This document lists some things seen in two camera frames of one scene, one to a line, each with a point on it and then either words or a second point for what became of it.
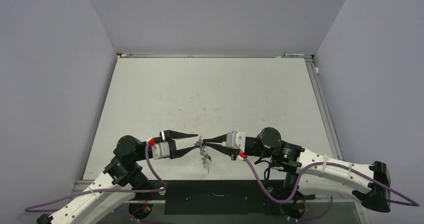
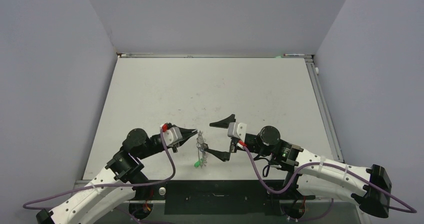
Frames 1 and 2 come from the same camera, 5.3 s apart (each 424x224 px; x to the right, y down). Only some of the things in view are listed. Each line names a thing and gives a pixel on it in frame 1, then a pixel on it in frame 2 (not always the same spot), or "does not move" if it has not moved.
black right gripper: [229, 151] -> [225, 154]
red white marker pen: [293, 55] does not move
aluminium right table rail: [330, 134] does not move
